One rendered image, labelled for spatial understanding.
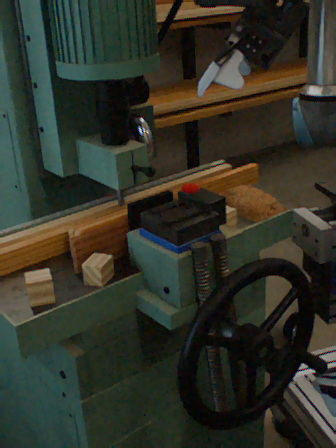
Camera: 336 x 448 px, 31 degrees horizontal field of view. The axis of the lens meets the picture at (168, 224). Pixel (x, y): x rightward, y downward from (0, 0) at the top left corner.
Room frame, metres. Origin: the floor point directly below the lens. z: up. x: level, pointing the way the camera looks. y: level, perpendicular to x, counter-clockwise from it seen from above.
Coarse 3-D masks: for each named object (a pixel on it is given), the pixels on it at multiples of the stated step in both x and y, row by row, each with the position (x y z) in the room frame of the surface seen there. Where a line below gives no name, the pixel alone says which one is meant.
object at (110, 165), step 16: (80, 144) 1.10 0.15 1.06; (96, 144) 1.07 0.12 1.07; (128, 144) 1.05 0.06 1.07; (144, 144) 1.05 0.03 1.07; (80, 160) 1.10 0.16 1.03; (96, 160) 1.06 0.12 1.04; (112, 160) 1.01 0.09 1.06; (128, 160) 1.02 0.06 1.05; (144, 160) 1.04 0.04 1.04; (96, 176) 1.06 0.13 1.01; (112, 176) 1.02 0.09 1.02; (128, 176) 1.02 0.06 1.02; (144, 176) 1.04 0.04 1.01
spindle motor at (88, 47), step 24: (48, 0) 1.04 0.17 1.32; (72, 0) 0.99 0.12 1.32; (96, 0) 0.98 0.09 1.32; (120, 0) 0.99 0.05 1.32; (144, 0) 1.02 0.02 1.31; (72, 24) 0.99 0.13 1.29; (96, 24) 0.98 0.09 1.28; (120, 24) 0.98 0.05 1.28; (144, 24) 1.01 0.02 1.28; (72, 48) 1.00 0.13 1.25; (96, 48) 0.98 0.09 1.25; (120, 48) 0.99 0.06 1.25; (144, 48) 1.01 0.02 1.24; (72, 72) 1.00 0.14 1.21; (96, 72) 0.98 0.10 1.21; (120, 72) 0.98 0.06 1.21; (144, 72) 1.00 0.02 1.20
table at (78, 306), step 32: (256, 224) 1.05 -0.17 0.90; (288, 224) 1.10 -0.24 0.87; (64, 256) 0.96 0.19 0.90; (128, 256) 0.95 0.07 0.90; (0, 288) 0.86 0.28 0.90; (64, 288) 0.85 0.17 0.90; (96, 288) 0.85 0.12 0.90; (128, 288) 0.87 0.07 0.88; (0, 320) 0.80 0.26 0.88; (32, 320) 0.77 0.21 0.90; (64, 320) 0.80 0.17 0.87; (96, 320) 0.83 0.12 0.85; (160, 320) 0.82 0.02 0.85; (32, 352) 0.76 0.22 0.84
